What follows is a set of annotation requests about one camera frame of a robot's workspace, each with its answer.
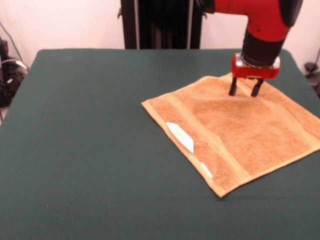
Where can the orange terry towel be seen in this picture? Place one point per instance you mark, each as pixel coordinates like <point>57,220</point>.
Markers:
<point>237,135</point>

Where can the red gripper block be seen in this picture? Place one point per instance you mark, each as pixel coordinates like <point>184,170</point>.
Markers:
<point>252,72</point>

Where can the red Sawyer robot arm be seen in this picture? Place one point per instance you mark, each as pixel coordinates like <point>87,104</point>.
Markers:
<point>265,27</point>

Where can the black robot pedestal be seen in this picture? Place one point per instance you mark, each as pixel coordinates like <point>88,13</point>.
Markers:
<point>162,25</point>

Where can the dark green table cloth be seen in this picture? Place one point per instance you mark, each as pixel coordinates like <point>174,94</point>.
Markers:
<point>87,150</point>

